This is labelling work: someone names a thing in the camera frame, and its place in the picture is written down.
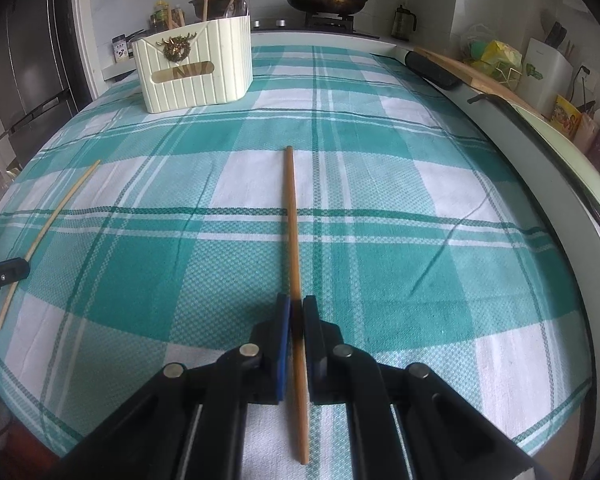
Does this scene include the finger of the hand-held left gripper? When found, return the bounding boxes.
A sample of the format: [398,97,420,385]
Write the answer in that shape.
[0,257,31,306]

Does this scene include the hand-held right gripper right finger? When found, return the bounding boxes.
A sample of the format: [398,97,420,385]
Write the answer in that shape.
[302,295,546,480]

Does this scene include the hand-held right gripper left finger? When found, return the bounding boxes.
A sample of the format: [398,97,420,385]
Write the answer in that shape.
[55,292,293,480]

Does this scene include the cream ribbed utensil holder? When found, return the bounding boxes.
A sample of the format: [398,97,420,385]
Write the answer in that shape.
[131,15,254,114]

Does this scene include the green white plaid tablecloth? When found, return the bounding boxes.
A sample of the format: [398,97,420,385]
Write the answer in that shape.
[0,45,598,480]

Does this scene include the grey refrigerator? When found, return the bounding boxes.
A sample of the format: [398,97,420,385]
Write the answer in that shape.
[0,0,88,161]

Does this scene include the white labelled spice jar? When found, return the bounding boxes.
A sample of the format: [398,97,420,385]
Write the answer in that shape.
[112,34,132,63]

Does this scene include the black oblong pad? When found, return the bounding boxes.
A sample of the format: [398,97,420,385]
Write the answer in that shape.
[404,50,463,90]

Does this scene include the pale tray with black rim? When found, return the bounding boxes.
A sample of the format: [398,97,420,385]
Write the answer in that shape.
[467,92,600,242]

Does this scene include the wooden cutting board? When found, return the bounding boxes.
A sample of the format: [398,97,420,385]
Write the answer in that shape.
[414,46,546,116]

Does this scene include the black clay pot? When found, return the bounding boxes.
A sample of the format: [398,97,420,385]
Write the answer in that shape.
[189,0,251,20]

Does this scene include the black gas stove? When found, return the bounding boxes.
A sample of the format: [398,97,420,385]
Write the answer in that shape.
[250,12,381,38]

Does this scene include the black framed glass jug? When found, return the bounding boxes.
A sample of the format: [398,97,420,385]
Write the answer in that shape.
[392,5,417,42]

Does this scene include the yellow snack packet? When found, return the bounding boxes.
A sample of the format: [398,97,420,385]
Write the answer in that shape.
[550,95,583,138]

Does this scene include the yellow green plastic bags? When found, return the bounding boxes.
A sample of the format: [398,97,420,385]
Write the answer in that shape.
[460,22,523,91]

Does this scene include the pink packet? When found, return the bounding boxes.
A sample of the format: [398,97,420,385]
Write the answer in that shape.
[575,109,600,163]

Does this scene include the white knife block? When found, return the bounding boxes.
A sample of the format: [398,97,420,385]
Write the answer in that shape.
[517,10,588,116]

